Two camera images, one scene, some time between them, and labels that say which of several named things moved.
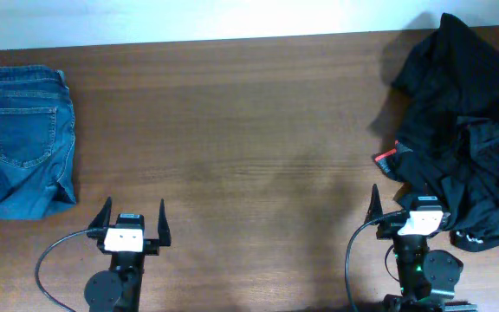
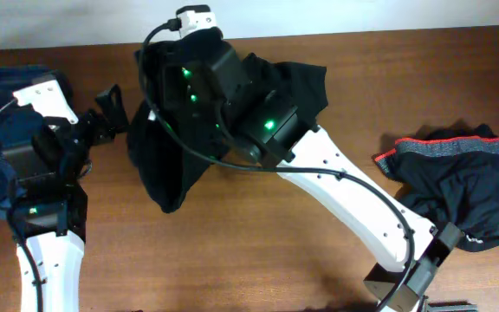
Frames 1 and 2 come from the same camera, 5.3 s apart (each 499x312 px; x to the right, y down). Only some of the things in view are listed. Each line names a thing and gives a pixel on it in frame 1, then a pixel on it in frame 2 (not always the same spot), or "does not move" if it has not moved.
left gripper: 151,247 -> 92,126
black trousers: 464,98 -> 171,167
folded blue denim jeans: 23,143 does not move
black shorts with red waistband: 481,186 does not move
